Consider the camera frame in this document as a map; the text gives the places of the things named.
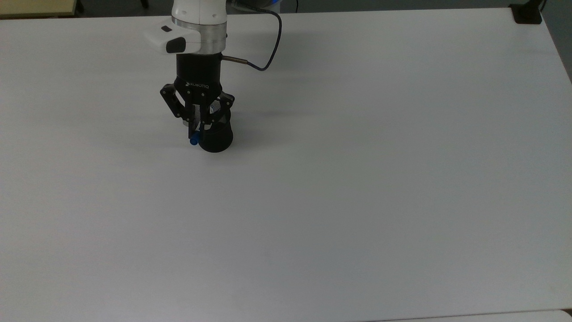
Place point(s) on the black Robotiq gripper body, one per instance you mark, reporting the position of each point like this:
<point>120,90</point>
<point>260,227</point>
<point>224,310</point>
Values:
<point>199,76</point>

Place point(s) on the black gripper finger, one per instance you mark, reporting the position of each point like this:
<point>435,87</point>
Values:
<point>181,105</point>
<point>222,109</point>

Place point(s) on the blue and white marker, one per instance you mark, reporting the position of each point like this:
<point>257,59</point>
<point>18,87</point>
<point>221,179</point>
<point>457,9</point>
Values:
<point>193,141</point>

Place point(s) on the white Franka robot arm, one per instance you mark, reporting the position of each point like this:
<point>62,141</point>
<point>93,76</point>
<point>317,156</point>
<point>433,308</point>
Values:
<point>199,27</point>

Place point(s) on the black mesh pen cup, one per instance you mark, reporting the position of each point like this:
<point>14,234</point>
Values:
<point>219,141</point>

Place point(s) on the light wooden desk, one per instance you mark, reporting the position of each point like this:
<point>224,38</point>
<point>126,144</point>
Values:
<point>35,6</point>

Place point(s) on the black clamped camera stand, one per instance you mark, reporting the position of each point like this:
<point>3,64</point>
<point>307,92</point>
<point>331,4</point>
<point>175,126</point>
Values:
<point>527,13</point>

